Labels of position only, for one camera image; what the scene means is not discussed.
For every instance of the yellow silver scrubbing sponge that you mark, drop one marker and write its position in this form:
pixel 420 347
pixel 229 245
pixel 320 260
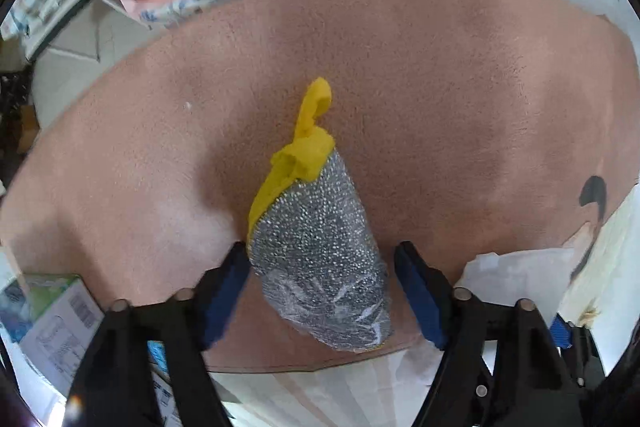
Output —
pixel 310 242

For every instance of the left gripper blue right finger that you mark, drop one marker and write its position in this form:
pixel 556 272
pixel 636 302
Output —
pixel 426 290

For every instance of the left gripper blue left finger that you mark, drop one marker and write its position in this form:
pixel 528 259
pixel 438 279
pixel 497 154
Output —
pixel 220 290

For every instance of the open cardboard box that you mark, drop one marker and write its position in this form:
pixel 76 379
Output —
pixel 47 322

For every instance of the white soft packet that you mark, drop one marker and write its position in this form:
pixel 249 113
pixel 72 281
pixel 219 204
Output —
pixel 542 276

